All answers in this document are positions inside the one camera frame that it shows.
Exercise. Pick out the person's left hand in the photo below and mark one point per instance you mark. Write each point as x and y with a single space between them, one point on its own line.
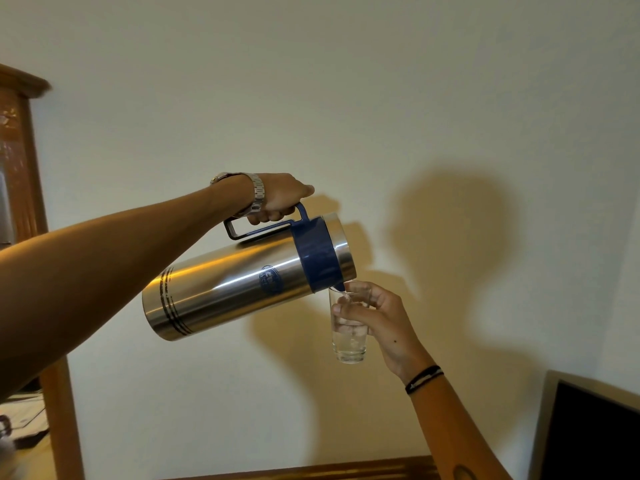
280 194

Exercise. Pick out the person's right hand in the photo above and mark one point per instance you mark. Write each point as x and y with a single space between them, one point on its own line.
387 327

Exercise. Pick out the person's left thumb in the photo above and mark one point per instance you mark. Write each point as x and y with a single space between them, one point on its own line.
299 189

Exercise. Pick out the person's right thumb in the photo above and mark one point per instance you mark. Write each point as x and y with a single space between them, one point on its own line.
352 310

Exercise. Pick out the clear drinking glass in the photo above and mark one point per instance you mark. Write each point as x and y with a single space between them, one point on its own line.
349 339

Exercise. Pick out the person's right forearm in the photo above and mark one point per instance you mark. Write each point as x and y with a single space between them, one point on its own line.
457 429

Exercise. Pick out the person's left forearm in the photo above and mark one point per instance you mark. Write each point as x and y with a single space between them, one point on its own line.
100 264

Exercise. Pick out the silver metal wristwatch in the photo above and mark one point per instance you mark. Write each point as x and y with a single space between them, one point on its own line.
255 192

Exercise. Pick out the brown wooden table edge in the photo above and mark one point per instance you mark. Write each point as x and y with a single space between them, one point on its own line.
320 469

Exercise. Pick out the white papers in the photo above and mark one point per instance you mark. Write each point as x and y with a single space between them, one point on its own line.
25 414

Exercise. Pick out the black monitor with grey frame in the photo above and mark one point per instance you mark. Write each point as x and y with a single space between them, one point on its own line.
587 434

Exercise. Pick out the brown wooden mirror frame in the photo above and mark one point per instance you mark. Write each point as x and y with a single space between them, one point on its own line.
30 244

